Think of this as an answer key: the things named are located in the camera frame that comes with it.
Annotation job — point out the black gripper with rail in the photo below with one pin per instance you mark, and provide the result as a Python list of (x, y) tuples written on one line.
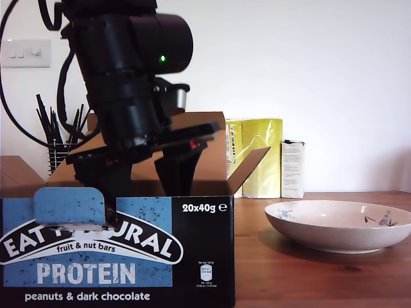
[(135, 125)]

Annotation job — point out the snack bar carton box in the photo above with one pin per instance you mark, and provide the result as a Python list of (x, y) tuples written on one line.
[(128, 256)]

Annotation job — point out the white printed carton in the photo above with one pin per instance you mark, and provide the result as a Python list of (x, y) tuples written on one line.
[(293, 170)]

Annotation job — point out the white floral ceramic plate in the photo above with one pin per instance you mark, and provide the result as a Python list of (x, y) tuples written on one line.
[(337, 231)]

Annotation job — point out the yellow paper roll package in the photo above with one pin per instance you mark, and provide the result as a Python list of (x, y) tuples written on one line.
[(266, 134)]

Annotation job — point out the white wall light switch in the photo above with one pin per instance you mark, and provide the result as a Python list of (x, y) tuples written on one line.
[(27, 54)]

